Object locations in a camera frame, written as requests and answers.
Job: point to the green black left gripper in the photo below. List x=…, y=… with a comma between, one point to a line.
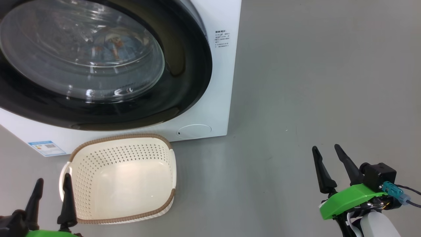
x=13, y=227

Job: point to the black text instruction label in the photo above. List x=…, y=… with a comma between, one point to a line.
x=222, y=39

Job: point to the white front-load washing machine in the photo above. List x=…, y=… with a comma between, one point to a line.
x=217, y=98

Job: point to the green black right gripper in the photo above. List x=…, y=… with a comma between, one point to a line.
x=348, y=199

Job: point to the cream perforated laundry basket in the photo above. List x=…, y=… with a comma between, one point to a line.
x=121, y=184

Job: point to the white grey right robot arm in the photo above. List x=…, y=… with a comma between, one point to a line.
x=380, y=225

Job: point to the blue energy label sticker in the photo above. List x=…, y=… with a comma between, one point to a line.
x=47, y=148

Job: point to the cream cartoon print garment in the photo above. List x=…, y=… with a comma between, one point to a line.
x=114, y=34

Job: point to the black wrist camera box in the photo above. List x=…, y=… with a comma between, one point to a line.
x=378, y=176

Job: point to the dark grey glass washing machine door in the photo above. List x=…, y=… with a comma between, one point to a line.
x=184, y=65

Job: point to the round white drain filter cover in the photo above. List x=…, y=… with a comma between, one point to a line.
x=194, y=131

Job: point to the blue cartoon print garment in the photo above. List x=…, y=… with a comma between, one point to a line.
x=128, y=46

